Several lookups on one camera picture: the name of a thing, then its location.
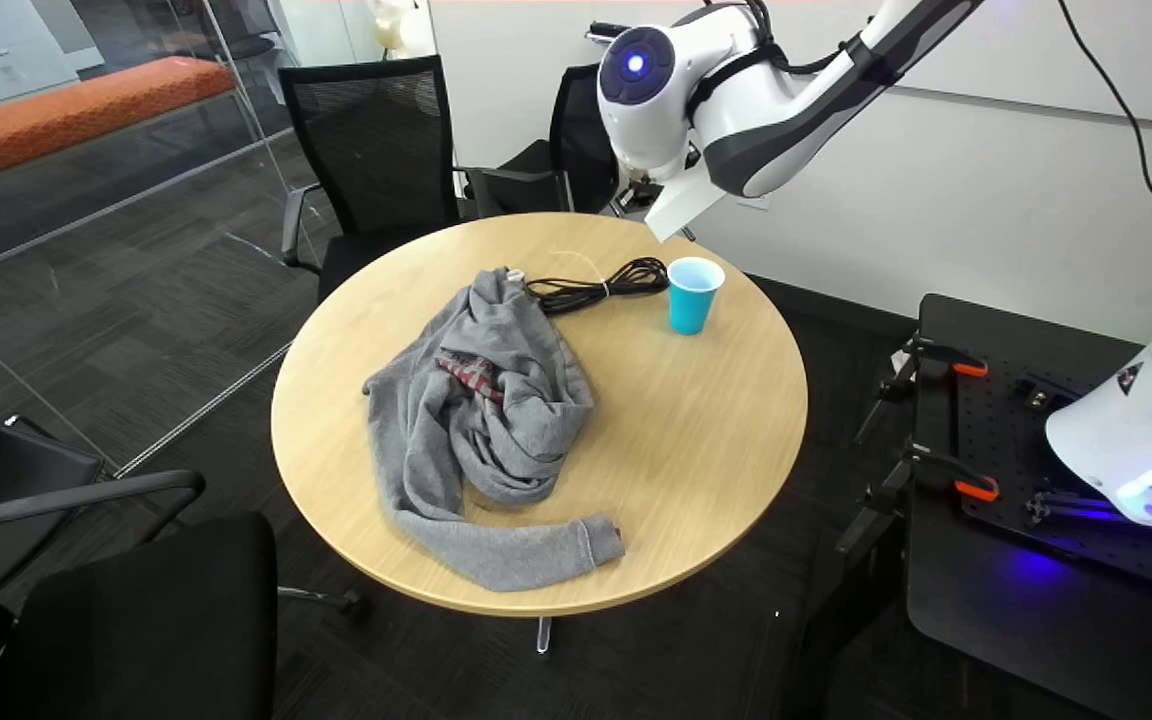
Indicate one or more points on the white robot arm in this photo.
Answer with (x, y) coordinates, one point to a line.
(714, 110)

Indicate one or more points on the blue plastic cup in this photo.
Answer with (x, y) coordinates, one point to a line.
(694, 285)

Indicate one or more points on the grey hoodie sweatshirt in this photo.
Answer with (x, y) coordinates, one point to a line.
(485, 400)

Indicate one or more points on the round wooden table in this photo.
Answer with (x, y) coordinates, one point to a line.
(685, 451)

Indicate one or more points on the black plastic side chair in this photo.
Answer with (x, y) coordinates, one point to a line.
(570, 170)

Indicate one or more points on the black mesh office chair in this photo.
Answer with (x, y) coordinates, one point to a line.
(381, 150)

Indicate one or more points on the orange bench seat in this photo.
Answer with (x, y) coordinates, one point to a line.
(67, 117)

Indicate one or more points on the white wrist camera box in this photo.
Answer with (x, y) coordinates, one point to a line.
(683, 202)

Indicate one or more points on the orange handled clamp upper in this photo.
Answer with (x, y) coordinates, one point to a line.
(924, 363)

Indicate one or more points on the orange handled clamp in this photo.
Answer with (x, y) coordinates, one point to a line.
(914, 473)
(924, 363)

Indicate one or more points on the orange handled clamp lower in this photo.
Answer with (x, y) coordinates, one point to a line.
(914, 473)

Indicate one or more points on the black chair near camera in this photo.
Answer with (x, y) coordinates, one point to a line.
(173, 630)

